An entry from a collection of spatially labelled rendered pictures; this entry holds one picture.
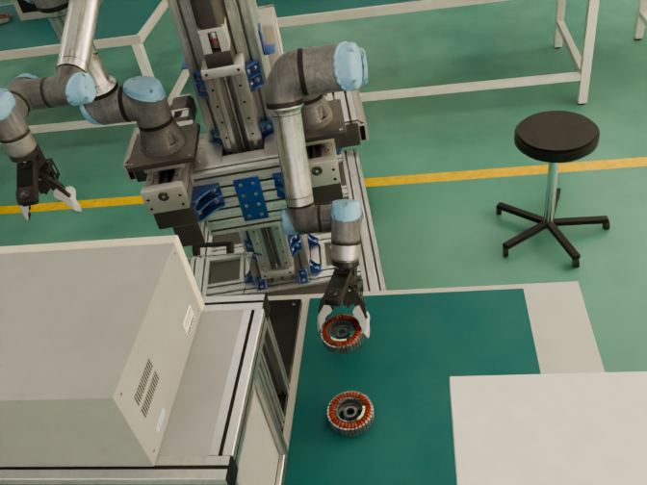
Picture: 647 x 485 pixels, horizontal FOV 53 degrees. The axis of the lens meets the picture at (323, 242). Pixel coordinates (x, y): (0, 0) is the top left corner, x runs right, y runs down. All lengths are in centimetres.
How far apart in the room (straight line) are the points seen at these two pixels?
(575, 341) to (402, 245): 155
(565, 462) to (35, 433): 85
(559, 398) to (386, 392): 66
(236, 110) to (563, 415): 153
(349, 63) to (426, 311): 71
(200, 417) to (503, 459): 55
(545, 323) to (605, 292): 119
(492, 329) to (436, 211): 165
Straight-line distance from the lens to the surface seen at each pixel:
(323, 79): 162
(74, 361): 118
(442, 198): 346
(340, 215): 162
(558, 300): 188
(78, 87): 171
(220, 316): 142
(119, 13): 456
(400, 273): 304
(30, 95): 177
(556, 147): 282
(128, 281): 127
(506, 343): 177
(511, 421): 108
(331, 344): 168
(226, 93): 223
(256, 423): 139
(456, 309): 184
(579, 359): 176
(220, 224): 234
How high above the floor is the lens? 210
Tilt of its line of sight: 40 degrees down
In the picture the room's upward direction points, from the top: 11 degrees counter-clockwise
